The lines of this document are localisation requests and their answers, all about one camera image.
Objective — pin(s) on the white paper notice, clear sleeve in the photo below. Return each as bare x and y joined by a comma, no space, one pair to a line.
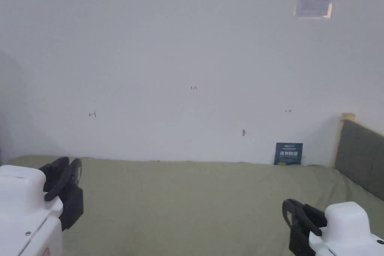
313,3

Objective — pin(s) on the dark blue sign card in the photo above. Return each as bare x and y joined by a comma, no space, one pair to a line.
288,154

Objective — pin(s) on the bed with pale green sheet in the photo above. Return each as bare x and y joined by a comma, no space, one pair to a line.
180,202

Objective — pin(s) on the grey padded headboard, wooden frame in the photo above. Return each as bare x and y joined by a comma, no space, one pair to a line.
360,154

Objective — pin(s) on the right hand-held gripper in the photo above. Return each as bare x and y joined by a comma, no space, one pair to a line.
348,232

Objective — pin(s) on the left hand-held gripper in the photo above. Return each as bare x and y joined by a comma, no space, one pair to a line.
21,208

